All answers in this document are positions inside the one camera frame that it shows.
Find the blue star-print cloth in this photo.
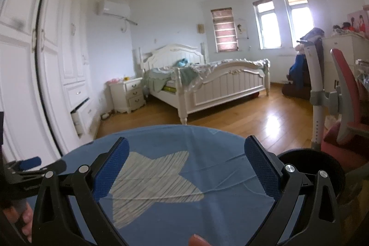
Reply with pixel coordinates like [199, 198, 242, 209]
[26, 124, 292, 246]

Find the black round bin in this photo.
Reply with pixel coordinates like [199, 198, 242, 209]
[275, 148, 346, 206]

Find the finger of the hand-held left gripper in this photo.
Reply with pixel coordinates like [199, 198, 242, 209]
[9, 160, 67, 184]
[16, 157, 42, 172]

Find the white chest of drawers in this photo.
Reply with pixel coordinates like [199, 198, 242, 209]
[322, 33, 369, 91]

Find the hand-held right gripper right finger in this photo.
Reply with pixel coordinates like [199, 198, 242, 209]
[244, 136, 342, 246]

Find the person's left hand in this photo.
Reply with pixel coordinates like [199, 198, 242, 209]
[3, 202, 34, 242]

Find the red black plush toy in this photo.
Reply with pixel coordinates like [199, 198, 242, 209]
[331, 22, 355, 33]

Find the narrow bright window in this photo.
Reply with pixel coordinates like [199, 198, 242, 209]
[282, 0, 315, 48]
[253, 0, 281, 50]

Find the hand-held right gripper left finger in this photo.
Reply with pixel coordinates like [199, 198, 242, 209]
[32, 136, 130, 246]

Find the person's right hand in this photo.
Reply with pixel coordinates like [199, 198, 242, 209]
[188, 234, 211, 246]

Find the pile of dark clothes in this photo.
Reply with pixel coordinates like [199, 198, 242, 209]
[282, 28, 323, 100]

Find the window with brown blind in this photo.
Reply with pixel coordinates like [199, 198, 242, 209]
[210, 7, 240, 53]

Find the white nightstand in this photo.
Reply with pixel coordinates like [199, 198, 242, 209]
[109, 77, 146, 114]

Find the white wall poster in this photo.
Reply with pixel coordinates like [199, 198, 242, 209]
[237, 20, 249, 39]

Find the red and white chair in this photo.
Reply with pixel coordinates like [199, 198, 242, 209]
[299, 38, 369, 177]

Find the rumpled light bedding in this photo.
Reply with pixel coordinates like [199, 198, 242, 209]
[144, 58, 271, 92]

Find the white wooden bed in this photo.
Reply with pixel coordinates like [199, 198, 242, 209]
[139, 44, 271, 125]

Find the white wardrobe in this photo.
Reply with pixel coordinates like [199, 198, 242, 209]
[0, 0, 100, 166]

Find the pink wall poster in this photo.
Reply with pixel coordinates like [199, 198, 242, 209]
[347, 10, 369, 39]

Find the white air conditioner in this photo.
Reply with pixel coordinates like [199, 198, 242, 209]
[96, 0, 130, 17]

